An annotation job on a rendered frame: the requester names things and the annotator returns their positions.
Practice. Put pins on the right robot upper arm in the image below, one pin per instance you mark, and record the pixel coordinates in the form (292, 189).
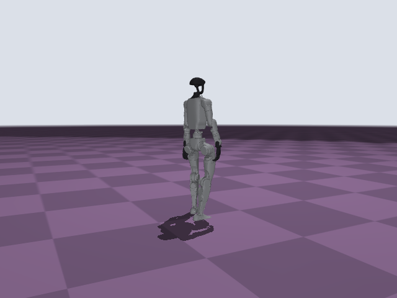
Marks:
(207, 105)

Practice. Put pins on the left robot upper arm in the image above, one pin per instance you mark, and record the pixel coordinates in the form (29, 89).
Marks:
(185, 114)

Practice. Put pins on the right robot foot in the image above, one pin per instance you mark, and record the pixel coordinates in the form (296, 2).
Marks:
(200, 217)

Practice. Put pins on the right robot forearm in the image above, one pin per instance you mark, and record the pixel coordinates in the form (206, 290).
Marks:
(214, 132)

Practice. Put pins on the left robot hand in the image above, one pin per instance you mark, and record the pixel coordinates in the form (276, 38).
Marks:
(184, 155)

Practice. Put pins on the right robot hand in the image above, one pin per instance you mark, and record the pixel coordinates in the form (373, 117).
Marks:
(218, 151)

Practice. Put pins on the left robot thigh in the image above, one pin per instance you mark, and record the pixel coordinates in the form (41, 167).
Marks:
(193, 157)

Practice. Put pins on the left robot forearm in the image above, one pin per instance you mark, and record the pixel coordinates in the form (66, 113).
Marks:
(186, 134)

